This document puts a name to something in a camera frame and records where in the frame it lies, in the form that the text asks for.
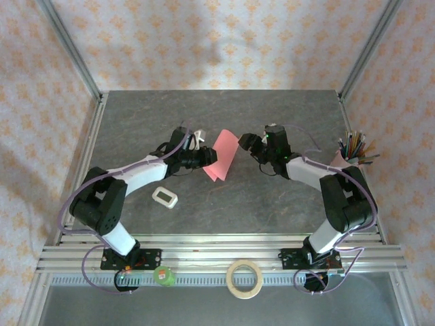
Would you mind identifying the pink paper sheet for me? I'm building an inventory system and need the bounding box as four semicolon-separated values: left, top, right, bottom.
203;128;240;183

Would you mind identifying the small white digital timer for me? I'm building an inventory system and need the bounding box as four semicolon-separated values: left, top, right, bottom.
152;186;179;209

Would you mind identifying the pink cup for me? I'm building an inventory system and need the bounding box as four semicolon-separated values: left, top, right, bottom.
331;149;361;170

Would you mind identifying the bunch of coloured sticks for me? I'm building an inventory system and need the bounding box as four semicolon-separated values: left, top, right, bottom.
337;129;381;166

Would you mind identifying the wide aluminium crossbeam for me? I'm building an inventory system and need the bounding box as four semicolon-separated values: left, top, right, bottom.
35;244;408;274

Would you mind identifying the green tape roll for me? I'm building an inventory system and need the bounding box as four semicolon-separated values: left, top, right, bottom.
152;266;177;288

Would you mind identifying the beige masking tape roll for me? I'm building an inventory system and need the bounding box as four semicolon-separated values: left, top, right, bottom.
226;259;264;300

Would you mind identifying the aluminium side rail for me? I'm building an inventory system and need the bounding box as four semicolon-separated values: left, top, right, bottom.
56;91;109;238
336;90;388;244

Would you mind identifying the aluminium table edge rail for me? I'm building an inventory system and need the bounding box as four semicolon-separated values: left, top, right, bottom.
56;232;388;247

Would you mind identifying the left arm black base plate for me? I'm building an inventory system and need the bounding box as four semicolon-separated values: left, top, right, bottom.
100;247;162;272

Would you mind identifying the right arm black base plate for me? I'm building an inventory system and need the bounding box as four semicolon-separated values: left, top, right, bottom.
279;247;343;272

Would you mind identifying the grey slotted cable duct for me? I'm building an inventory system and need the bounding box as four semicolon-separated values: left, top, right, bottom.
47;273;397;288

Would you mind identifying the aluminium frame post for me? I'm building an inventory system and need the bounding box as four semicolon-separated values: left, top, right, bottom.
35;0;105;103
338;0;405;103

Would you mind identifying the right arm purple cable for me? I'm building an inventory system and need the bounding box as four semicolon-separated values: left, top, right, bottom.
285;124;378;295

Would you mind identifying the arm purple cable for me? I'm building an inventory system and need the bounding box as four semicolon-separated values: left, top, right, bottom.
285;124;378;295
59;120;193;295

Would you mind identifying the black round cable hub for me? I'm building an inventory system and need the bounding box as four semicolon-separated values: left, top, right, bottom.
114;270;141;295
303;270;330;295

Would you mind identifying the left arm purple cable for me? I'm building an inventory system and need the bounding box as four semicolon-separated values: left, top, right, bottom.
59;120;193;295

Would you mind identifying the aluminium frame leg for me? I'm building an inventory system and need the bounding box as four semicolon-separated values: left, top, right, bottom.
16;271;52;326
389;271;421;326

